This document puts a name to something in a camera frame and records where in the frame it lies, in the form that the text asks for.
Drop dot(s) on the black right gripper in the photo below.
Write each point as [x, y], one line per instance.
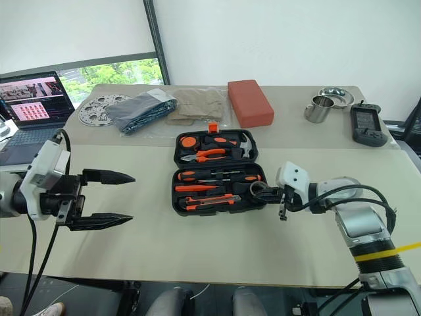
[285, 197]

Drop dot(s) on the beige folded cloth in bag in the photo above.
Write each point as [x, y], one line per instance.
[197, 105]

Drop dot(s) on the black orange long screwdriver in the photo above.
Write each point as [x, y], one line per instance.
[250, 178]
[190, 175]

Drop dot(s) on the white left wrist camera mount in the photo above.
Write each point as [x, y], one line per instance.
[42, 158]

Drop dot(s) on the open laptop computer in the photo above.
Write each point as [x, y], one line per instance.
[33, 98]

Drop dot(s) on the black plastic tool case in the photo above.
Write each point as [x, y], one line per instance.
[217, 167]

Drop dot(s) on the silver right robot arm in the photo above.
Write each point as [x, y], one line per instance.
[361, 220]

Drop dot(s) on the stainless steel bowl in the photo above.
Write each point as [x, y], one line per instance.
[342, 98]

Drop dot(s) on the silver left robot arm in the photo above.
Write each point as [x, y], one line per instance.
[6, 194]

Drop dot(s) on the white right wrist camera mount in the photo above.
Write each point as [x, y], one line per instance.
[292, 174]

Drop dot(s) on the dark grey cloth in bag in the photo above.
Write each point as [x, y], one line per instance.
[138, 112]

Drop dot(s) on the black office chair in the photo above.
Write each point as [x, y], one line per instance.
[414, 125]

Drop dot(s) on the orange black tape measure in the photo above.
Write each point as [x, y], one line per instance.
[188, 141]

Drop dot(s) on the white sneaker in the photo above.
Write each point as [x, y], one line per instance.
[54, 309]

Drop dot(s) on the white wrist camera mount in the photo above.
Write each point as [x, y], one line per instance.
[292, 174]
[42, 158]

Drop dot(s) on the dark window frame post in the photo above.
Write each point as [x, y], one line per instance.
[158, 39]

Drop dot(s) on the stainless steel mug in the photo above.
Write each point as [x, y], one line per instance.
[320, 110]

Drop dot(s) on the yellow tape strip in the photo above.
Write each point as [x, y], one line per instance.
[378, 255]

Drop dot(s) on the red rectangular brick block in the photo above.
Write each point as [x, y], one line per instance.
[250, 105]

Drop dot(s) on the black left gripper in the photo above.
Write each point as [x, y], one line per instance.
[62, 191]

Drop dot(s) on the black handheld electronic device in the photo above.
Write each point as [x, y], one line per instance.
[366, 121]

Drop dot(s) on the grey rounded shape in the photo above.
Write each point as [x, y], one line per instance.
[250, 303]
[171, 303]

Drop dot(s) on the perforated round metal plate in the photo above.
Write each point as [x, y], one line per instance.
[92, 113]

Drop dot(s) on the black orange claw hammer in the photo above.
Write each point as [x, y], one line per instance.
[220, 141]

